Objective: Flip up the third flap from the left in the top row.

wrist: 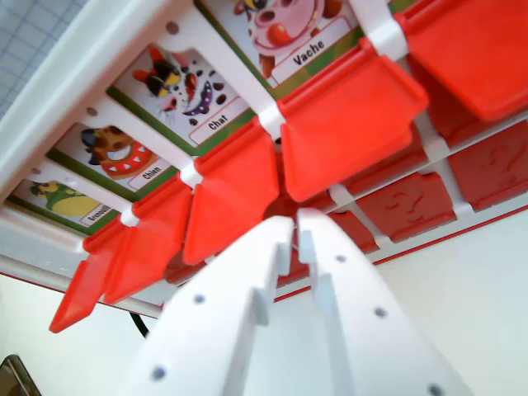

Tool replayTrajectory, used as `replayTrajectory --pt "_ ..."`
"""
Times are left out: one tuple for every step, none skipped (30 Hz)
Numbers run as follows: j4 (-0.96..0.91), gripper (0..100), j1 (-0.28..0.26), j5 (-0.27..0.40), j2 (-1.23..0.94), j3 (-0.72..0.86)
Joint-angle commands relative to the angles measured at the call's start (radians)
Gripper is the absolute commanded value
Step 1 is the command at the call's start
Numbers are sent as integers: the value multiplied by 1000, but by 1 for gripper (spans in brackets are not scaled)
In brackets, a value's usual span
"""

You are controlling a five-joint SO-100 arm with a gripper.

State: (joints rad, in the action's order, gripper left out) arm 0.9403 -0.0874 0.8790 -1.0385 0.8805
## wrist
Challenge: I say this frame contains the cow picture card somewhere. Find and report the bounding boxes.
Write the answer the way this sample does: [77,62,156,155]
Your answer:
[192,0,365,91]

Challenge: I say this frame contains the frog picture card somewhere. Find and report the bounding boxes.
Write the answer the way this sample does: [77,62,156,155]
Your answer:
[6,176,121,238]

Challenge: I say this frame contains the red and white game board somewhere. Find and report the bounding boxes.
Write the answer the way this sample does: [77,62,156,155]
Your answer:
[0,0,528,321]

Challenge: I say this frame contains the red plastic flap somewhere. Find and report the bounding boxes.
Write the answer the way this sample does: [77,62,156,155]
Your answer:
[48,222,127,334]
[182,119,282,266]
[393,0,528,124]
[101,179,195,306]
[276,36,431,203]

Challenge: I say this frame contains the cat picture card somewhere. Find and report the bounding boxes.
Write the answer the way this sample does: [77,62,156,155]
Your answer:
[105,43,260,158]

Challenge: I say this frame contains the black cable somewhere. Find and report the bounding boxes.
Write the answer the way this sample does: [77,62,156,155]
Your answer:
[130,309,151,340]

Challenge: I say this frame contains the dog picture card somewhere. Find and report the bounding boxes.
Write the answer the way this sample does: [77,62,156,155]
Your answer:
[44,121,183,204]

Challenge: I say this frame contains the black box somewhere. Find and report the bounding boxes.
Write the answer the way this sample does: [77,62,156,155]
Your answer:
[0,353,43,396]

